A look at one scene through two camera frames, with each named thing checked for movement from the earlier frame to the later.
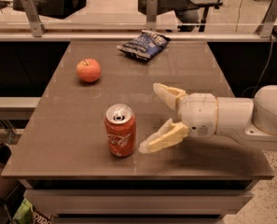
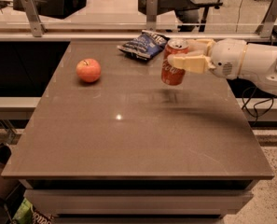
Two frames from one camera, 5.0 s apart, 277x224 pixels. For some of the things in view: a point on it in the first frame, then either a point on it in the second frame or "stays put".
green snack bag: [24, 213] stays put
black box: [55, 1] stays put
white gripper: [200, 114] → [228, 58]
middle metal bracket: [151, 11] stays put
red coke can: [120, 123] → [172, 75]
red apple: [89, 70] stays put
